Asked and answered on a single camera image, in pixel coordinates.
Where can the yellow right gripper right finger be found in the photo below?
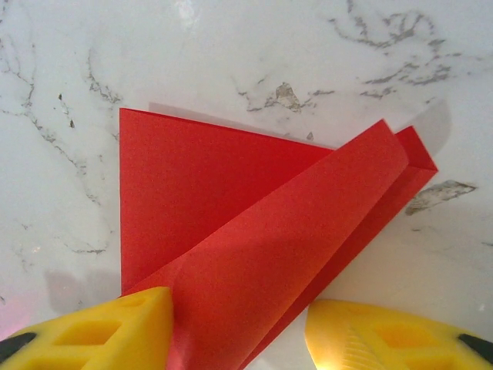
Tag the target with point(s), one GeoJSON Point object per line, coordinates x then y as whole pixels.
{"type": "Point", "coordinates": [385, 339]}

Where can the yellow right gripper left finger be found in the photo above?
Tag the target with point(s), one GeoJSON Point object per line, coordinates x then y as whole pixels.
{"type": "Point", "coordinates": [115, 339]}

